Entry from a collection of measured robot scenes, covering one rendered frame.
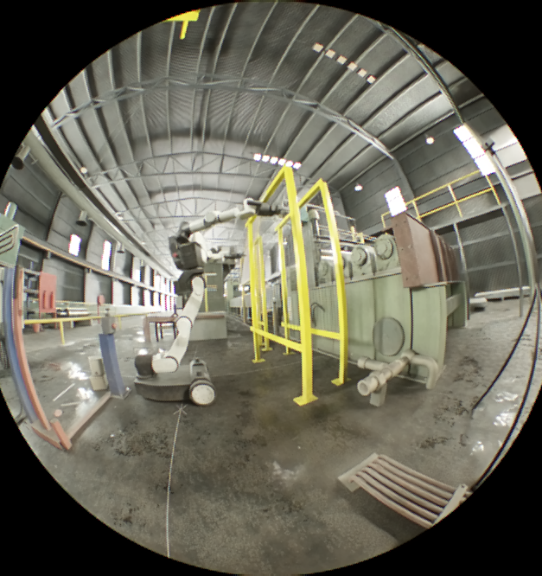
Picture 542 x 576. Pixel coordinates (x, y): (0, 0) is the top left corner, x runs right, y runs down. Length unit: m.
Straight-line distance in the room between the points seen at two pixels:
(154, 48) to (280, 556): 11.86
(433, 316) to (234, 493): 1.55
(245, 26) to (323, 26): 3.14
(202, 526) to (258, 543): 0.19
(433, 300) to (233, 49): 10.85
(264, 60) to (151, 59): 5.20
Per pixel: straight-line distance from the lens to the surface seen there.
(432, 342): 1.53
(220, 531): 0.78
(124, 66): 11.71
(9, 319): 1.46
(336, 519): 0.77
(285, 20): 10.47
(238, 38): 10.57
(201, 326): 3.84
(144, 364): 1.52
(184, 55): 11.00
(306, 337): 1.12
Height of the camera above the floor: 0.73
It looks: 5 degrees up
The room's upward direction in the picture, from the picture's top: 4 degrees counter-clockwise
